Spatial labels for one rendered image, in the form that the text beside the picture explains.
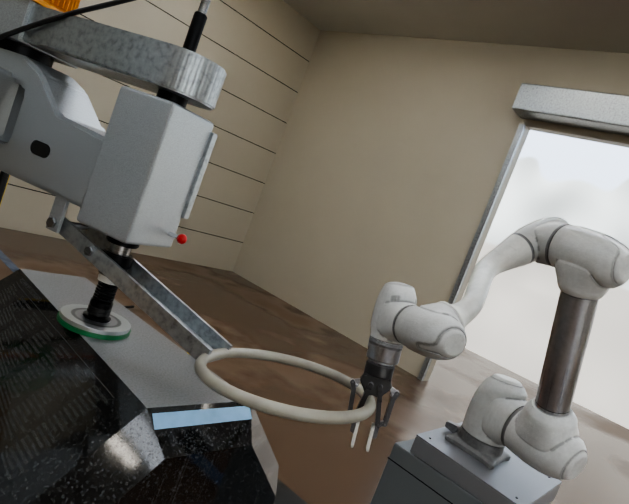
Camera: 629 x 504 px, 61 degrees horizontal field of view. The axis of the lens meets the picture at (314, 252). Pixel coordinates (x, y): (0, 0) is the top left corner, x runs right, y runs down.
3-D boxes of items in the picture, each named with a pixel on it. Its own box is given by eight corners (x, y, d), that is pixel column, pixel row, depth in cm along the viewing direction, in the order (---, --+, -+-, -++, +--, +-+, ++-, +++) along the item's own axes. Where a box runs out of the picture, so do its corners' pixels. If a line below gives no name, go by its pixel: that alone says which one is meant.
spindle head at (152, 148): (33, 211, 163) (80, 70, 159) (87, 219, 184) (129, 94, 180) (121, 253, 151) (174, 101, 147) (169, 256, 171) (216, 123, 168)
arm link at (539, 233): (504, 224, 160) (542, 236, 148) (546, 203, 166) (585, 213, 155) (506, 262, 165) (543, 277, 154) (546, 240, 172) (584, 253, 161)
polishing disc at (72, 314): (115, 341, 156) (116, 337, 156) (45, 316, 156) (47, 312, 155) (138, 325, 177) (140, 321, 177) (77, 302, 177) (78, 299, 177)
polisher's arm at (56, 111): (-69, 173, 182) (-26, 33, 178) (-7, 184, 203) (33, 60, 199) (87, 250, 156) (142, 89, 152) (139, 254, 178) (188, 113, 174)
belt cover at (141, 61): (-48, 30, 178) (-33, -19, 176) (18, 59, 201) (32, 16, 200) (178, 106, 145) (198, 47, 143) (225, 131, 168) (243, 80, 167)
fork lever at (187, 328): (39, 222, 164) (46, 209, 163) (86, 228, 182) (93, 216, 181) (193, 367, 142) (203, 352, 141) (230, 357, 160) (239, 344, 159)
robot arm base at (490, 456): (455, 424, 200) (461, 411, 199) (510, 459, 186) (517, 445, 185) (433, 431, 186) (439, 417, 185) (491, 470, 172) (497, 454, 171)
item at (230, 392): (153, 371, 129) (156, 359, 129) (248, 348, 175) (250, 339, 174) (341, 447, 111) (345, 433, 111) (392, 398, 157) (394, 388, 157)
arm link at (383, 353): (369, 333, 145) (364, 354, 146) (369, 338, 136) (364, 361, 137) (402, 341, 145) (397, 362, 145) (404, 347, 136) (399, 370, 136)
